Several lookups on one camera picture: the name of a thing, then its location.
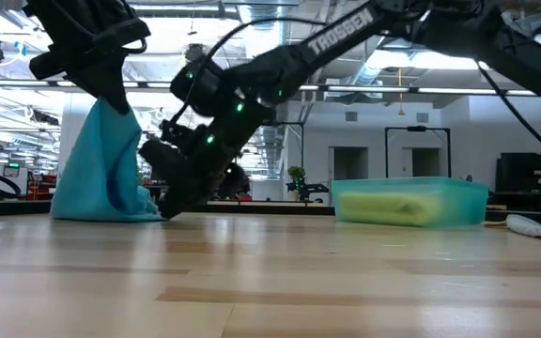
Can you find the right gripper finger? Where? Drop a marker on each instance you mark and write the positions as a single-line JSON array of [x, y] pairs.
[[181, 199]]

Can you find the translucent green plastic bin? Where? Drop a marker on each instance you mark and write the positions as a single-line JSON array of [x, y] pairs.
[[463, 202]]

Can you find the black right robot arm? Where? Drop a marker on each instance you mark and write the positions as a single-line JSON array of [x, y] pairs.
[[341, 33]]

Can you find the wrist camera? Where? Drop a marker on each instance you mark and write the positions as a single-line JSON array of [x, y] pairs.
[[181, 136], [132, 37]]

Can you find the blue microfiber towel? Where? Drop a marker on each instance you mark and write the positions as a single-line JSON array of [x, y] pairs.
[[92, 178]]

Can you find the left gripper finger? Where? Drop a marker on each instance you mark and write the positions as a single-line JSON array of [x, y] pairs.
[[108, 89]]

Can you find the black equipment rack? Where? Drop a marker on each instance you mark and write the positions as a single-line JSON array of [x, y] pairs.
[[533, 173]]

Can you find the small potted plant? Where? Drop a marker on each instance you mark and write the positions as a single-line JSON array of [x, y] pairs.
[[297, 173]]

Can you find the black beam with light strips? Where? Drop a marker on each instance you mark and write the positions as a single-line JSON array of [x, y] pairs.
[[369, 88]]

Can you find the black background robot arm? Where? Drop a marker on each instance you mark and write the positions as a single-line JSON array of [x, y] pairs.
[[315, 188]]

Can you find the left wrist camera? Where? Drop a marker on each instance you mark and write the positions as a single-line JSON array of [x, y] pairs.
[[132, 37]]

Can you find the yellow microfiber towel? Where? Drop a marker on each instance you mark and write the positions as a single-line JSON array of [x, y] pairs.
[[388, 209]]

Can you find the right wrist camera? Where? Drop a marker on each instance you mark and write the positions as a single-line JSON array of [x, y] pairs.
[[181, 136]]

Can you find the grey waffle-weave towel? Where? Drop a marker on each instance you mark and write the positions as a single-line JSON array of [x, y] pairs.
[[538, 229]]

